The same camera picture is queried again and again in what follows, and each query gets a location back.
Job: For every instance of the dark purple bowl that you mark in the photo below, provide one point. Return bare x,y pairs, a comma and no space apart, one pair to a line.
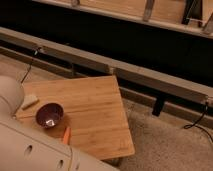
49,115

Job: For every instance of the grey metal rail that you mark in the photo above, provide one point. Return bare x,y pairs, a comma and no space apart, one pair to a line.
162,82

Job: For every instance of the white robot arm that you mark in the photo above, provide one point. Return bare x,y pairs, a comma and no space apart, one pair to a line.
25,149

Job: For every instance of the orange carrot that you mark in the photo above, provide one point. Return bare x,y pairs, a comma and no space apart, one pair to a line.
66,136

